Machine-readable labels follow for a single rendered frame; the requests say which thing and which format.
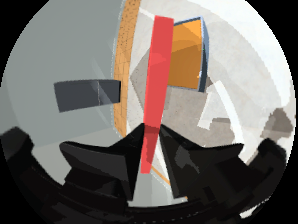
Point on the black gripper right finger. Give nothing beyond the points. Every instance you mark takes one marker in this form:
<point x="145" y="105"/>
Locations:
<point x="186" y="162"/>

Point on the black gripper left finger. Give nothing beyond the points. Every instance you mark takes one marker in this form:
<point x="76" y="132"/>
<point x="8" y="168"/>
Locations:
<point x="121" y="161"/>

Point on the red lid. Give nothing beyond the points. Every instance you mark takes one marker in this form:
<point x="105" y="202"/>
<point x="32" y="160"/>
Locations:
<point x="158" y="72"/>

